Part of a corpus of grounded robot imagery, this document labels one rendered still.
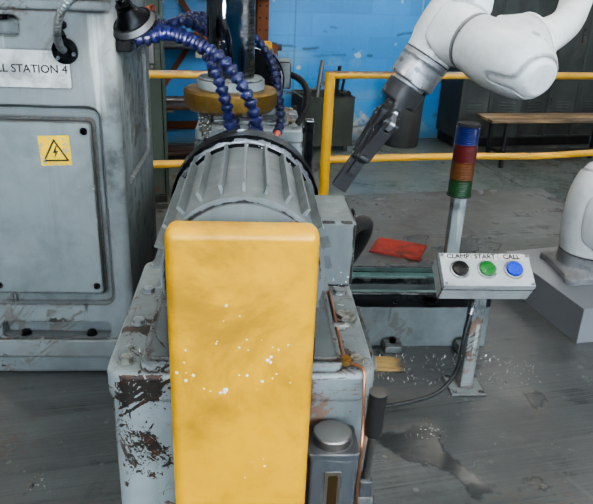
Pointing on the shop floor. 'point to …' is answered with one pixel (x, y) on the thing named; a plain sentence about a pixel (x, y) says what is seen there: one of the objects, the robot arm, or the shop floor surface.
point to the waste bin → (409, 126)
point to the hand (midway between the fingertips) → (348, 173)
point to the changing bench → (550, 122)
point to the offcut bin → (344, 110)
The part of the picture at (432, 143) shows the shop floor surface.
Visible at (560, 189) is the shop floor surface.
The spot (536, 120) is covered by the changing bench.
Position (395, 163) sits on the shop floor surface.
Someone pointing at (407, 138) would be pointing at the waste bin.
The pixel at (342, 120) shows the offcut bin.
